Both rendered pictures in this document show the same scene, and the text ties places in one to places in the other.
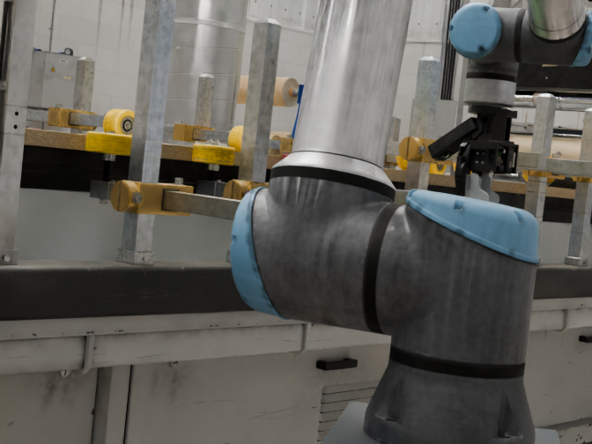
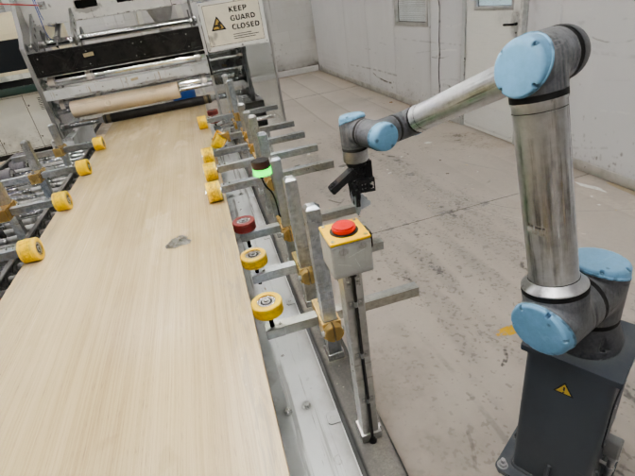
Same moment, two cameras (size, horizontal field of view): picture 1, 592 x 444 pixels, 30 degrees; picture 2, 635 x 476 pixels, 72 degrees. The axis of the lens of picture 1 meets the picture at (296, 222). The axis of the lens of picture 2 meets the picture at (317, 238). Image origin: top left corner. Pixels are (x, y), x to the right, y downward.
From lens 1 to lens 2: 1.71 m
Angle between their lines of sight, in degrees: 56
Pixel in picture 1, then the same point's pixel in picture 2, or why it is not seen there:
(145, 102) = (327, 280)
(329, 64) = (571, 241)
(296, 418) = not seen: hidden behind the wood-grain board
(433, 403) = (618, 336)
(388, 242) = (609, 298)
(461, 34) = (383, 143)
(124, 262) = (337, 358)
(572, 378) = not seen: hidden behind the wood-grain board
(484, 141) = (367, 178)
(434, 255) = (622, 292)
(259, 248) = (577, 336)
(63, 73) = not seen: outside the picture
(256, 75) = (297, 212)
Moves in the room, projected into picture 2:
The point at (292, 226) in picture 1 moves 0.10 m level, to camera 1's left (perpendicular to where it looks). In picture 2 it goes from (584, 319) to (579, 347)
